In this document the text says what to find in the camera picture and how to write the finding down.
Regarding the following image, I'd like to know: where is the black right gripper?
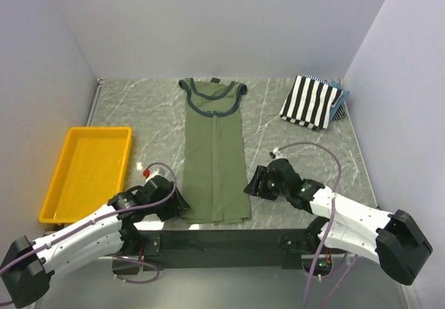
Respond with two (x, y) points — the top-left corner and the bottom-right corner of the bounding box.
(243, 166), (289, 202)

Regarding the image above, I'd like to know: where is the olive green tank top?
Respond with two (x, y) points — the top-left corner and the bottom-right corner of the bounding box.
(178, 78), (251, 224)

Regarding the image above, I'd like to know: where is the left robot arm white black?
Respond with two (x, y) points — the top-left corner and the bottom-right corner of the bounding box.
(1, 175), (191, 308)

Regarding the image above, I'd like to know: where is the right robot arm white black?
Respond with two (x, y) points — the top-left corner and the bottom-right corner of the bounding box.
(244, 158), (433, 285)

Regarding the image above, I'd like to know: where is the black base crossbar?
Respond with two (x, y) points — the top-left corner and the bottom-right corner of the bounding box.
(120, 229), (319, 270)

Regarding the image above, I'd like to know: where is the yellow plastic tray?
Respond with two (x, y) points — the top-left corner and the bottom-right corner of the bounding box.
(38, 127), (132, 224)

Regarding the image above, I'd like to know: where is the black white striped folded top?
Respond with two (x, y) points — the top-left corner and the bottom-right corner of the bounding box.
(279, 75), (341, 132)

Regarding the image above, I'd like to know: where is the blue striped folded garment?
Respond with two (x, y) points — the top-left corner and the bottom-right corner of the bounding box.
(303, 74), (348, 121)

